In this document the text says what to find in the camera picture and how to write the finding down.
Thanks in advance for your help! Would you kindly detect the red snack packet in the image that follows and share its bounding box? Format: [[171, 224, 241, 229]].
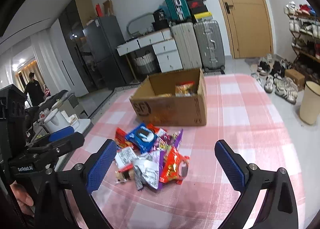
[[114, 128, 130, 148]]

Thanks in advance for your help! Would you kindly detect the silver white snack packet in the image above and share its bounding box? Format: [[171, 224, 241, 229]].
[[132, 150, 164, 191]]

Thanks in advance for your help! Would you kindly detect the blue Oreo snack packet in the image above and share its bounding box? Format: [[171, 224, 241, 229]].
[[125, 123, 157, 154]]

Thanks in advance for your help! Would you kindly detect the red chip snack bag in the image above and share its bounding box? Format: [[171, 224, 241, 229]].
[[159, 147, 190, 185]]

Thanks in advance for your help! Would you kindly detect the purple candy snack bag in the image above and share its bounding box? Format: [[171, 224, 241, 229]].
[[151, 129, 183, 151]]

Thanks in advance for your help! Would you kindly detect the person's left hand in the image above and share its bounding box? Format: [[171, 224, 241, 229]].
[[10, 181, 34, 217]]

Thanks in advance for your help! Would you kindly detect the person in black clothes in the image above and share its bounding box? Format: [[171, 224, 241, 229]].
[[24, 72, 44, 106]]

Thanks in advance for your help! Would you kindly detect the black refrigerator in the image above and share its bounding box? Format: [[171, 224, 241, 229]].
[[83, 15, 134, 90]]

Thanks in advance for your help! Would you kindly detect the beige waste bin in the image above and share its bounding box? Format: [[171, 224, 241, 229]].
[[299, 81, 320, 125]]

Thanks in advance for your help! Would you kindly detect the striped laundry basket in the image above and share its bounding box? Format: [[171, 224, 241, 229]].
[[133, 52, 158, 75]]

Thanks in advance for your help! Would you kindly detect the dark tall cabinet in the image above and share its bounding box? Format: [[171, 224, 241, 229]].
[[59, 0, 104, 92]]

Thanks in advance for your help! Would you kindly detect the brown cardboard SF box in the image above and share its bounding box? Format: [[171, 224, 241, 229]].
[[130, 68, 207, 127]]

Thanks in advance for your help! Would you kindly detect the small cardboard box on floor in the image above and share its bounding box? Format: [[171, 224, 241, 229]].
[[285, 68, 305, 91]]

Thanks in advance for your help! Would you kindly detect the white drawer desk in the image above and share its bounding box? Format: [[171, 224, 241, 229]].
[[117, 28, 183, 73]]

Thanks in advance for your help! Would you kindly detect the pile of shoes on floor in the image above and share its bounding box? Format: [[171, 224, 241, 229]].
[[251, 54, 298, 105]]

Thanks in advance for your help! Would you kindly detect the oval mirror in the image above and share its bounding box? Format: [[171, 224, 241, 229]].
[[126, 13, 154, 38]]

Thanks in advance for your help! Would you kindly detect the beige suitcase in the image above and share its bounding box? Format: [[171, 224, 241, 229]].
[[171, 22, 202, 70]]

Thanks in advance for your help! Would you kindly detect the teal suitcase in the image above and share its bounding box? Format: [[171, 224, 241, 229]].
[[165, 0, 191, 21]]

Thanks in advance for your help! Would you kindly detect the silver grey suitcase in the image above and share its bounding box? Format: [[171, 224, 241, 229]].
[[194, 20, 225, 73]]

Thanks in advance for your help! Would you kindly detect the stack of shoe boxes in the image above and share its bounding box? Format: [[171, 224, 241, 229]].
[[186, 0, 213, 23]]

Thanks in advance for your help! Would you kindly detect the shoe rack with shoes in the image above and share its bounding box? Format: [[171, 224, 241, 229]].
[[284, 1, 319, 84]]

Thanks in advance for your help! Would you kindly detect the wooden door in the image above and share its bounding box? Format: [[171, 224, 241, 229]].
[[219, 0, 273, 59]]

